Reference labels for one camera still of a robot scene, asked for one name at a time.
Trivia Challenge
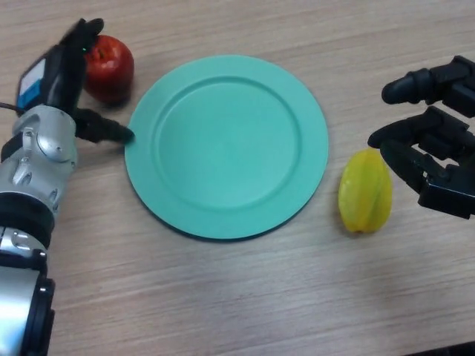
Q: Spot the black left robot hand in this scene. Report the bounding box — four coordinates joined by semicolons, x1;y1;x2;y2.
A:
14;17;135;144

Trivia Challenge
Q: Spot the yellow starfruit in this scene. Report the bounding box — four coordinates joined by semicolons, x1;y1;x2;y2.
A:
337;147;393;234

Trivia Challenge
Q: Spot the red apple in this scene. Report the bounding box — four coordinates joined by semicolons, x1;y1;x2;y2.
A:
83;35;135;104

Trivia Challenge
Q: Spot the green round plate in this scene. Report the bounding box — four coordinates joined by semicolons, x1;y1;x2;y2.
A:
124;54;330;243

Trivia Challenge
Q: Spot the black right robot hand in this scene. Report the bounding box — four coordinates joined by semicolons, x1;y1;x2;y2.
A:
367;55;475;220

